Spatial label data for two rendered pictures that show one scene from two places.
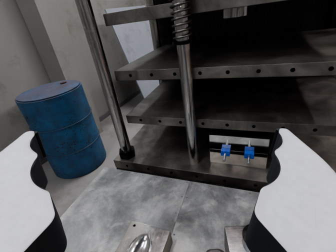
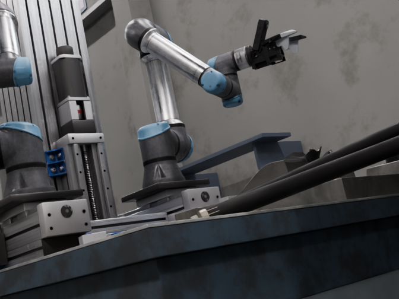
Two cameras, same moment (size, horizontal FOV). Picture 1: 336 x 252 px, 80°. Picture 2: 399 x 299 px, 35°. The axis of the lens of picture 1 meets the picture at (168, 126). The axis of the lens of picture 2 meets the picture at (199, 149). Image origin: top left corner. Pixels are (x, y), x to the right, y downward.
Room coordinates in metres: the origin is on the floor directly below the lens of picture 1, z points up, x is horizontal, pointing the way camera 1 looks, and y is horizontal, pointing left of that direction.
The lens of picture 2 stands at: (0.38, -2.06, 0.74)
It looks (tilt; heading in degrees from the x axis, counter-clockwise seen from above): 11 degrees up; 109
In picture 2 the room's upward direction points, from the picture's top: 12 degrees counter-clockwise
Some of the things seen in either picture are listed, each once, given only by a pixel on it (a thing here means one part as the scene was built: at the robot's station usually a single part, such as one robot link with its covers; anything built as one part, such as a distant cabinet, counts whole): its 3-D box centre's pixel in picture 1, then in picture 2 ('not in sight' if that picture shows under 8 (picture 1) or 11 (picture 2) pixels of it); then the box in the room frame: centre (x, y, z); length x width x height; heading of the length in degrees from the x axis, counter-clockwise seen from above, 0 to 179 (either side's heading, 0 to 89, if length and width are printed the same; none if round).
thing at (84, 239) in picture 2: not in sight; (89, 250); (-0.31, -0.91, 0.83); 0.13 x 0.05 x 0.05; 134
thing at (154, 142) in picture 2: not in sight; (156, 142); (-0.46, -0.09, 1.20); 0.13 x 0.12 x 0.14; 87
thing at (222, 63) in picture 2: not in sight; (224, 65); (-0.19, 0.02, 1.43); 0.11 x 0.08 x 0.09; 177
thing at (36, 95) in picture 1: (66, 128); not in sight; (2.12, 1.17, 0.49); 0.66 x 0.66 x 0.99
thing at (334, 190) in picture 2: not in sight; (283, 197); (0.05, -0.58, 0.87); 0.50 x 0.26 x 0.14; 155
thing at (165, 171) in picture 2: not in sight; (161, 174); (-0.46, -0.10, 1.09); 0.15 x 0.15 x 0.10
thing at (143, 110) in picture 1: (233, 94); not in sight; (1.14, -0.43, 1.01); 1.10 x 0.74 x 0.05; 65
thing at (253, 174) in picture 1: (232, 134); not in sight; (1.10, -0.41, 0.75); 1.30 x 0.84 x 0.06; 65
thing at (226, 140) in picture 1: (240, 125); not in sight; (1.00, -0.42, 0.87); 0.50 x 0.27 x 0.17; 155
